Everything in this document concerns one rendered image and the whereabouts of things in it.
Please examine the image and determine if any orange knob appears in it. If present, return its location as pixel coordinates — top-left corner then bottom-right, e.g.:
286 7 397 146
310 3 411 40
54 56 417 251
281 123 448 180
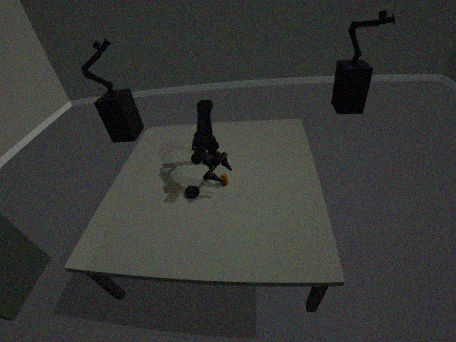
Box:
220 174 228 186

